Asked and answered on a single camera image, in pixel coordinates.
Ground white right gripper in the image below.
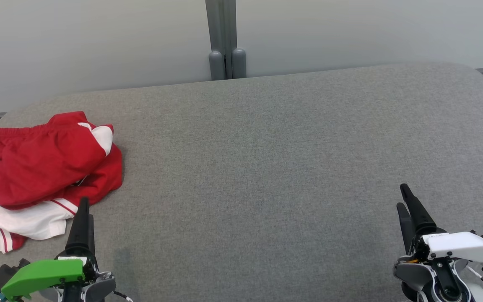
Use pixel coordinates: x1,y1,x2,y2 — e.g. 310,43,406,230
396,183,483,263

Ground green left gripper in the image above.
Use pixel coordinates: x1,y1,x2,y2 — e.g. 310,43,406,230
0,197,99,301

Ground red white basketball jersey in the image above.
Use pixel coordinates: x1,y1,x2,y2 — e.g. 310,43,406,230
0,145,123,254

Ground red shorts with white panel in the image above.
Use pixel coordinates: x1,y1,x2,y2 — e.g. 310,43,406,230
0,111,114,209

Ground grey double partition post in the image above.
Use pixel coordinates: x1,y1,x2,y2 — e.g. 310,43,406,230
205,0,247,81

